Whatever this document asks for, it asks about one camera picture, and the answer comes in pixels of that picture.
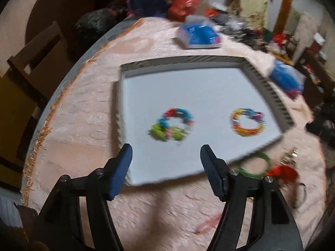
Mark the gold metal jewelry piece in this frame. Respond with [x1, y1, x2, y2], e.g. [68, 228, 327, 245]
[280, 147, 300, 164]

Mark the silver bangle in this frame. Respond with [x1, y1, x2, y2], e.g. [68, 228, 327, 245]
[292, 182, 308, 210]

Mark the red beaded jewelry piece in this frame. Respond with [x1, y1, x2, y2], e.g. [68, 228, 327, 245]
[266, 165, 299, 186]

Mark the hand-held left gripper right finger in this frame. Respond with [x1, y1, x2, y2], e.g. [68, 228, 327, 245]
[200, 144, 304, 251]

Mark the black plastic bag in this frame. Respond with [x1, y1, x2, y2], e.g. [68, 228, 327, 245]
[75, 8, 118, 38]

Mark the blue tissue packet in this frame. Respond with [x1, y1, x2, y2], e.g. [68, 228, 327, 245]
[177, 15, 222, 50]

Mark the floral cloth cover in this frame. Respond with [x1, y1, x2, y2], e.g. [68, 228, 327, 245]
[228, 0, 268, 31]

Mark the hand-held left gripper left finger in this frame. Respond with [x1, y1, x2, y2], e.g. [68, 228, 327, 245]
[38, 143, 133, 251]

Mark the blue plastic bag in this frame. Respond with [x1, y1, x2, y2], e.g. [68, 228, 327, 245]
[268, 60, 305, 100]

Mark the green and blue beaded bracelet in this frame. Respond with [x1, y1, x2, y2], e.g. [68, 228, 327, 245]
[150, 108, 195, 142]

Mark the orange multicolour beaded bracelet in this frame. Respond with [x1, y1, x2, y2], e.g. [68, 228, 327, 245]
[231, 108, 266, 137]

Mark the white shallow cardboard box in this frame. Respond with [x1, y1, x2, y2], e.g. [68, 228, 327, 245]
[116, 55, 296, 187]

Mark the red plastic bag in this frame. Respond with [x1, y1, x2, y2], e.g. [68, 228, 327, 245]
[168, 0, 201, 22]

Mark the wooden chair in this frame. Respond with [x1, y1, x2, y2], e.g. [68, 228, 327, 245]
[0, 21, 77, 173]

